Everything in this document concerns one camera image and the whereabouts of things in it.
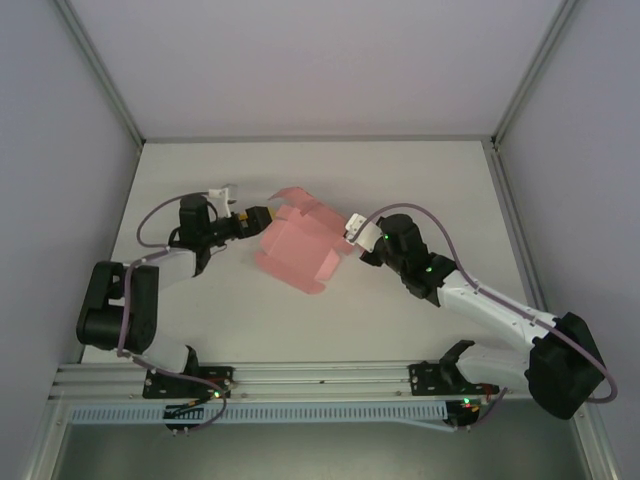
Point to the pink paper box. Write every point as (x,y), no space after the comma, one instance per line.
(295,240)

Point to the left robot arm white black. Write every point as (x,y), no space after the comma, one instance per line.
(175,265)

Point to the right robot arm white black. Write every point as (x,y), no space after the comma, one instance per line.
(495,312)

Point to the black control board green LED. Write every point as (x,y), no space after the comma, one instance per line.
(462,415)

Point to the aluminium rear table rail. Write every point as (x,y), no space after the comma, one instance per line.
(320,139)

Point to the aluminium side table rail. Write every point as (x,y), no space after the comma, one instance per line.
(517,225)

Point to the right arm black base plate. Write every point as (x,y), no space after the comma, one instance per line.
(425,380)

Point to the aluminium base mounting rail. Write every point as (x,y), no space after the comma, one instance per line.
(320,375)

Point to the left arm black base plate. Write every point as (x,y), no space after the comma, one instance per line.
(160,385)

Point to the aluminium frame post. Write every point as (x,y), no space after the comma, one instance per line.
(597,445)
(100,65)
(42,440)
(537,65)

